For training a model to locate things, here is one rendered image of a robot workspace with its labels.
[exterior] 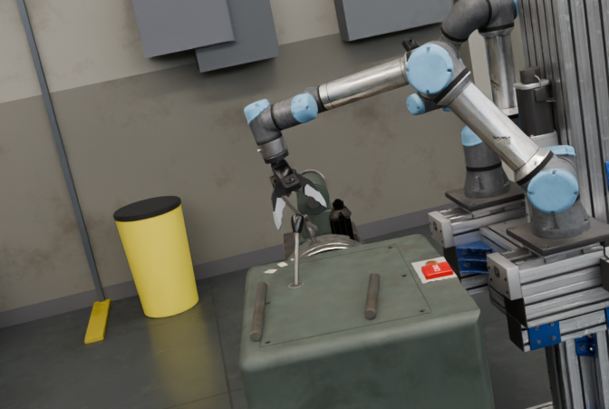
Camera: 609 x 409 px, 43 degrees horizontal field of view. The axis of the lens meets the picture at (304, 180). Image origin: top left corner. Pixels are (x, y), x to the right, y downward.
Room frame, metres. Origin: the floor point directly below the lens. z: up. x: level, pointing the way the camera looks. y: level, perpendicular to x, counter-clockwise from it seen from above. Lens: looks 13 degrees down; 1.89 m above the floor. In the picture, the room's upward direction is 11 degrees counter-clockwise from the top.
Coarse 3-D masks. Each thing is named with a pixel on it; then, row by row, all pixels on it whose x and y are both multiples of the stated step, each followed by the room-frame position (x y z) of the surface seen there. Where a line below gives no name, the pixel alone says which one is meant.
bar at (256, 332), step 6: (264, 282) 1.72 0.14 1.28; (258, 288) 1.68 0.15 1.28; (264, 288) 1.68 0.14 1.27; (258, 294) 1.64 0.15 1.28; (264, 294) 1.65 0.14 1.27; (258, 300) 1.60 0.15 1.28; (264, 300) 1.62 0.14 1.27; (258, 306) 1.57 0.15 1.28; (264, 306) 1.59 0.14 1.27; (258, 312) 1.54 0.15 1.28; (258, 318) 1.51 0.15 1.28; (252, 324) 1.49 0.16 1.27; (258, 324) 1.48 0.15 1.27; (252, 330) 1.45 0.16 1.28; (258, 330) 1.45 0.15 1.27; (252, 336) 1.44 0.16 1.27; (258, 336) 1.44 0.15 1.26
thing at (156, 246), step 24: (120, 216) 5.02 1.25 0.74; (144, 216) 4.93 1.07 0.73; (168, 216) 5.00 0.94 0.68; (144, 240) 4.94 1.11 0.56; (168, 240) 4.98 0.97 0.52; (144, 264) 4.96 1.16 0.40; (168, 264) 4.97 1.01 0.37; (144, 288) 5.00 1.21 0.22; (168, 288) 4.97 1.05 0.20; (192, 288) 5.09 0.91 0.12; (144, 312) 5.09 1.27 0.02; (168, 312) 4.97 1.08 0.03
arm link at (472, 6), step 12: (468, 0) 2.46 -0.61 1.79; (480, 0) 2.45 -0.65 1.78; (456, 12) 2.47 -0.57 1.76; (468, 12) 2.45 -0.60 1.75; (480, 12) 2.44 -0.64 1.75; (444, 24) 2.50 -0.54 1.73; (456, 24) 2.46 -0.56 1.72; (468, 24) 2.45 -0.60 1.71; (480, 24) 2.46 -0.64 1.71; (444, 36) 2.50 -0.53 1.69; (456, 36) 2.47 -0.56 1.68; (468, 36) 2.49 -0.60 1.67; (456, 48) 2.52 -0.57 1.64; (420, 96) 2.66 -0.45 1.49; (408, 108) 2.70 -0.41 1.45; (420, 108) 2.66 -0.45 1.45; (432, 108) 2.69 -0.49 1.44
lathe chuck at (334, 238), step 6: (336, 234) 2.11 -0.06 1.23; (324, 240) 2.06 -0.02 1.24; (330, 240) 2.05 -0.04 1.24; (336, 240) 2.05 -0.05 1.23; (342, 240) 2.05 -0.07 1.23; (348, 240) 2.06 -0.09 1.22; (354, 240) 2.08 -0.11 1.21; (300, 246) 2.11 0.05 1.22; (306, 246) 2.07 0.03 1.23; (312, 246) 2.05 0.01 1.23; (318, 246) 2.03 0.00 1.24; (354, 246) 2.02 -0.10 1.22; (294, 252) 2.10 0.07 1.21; (300, 252) 2.05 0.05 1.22; (288, 258) 2.10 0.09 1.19
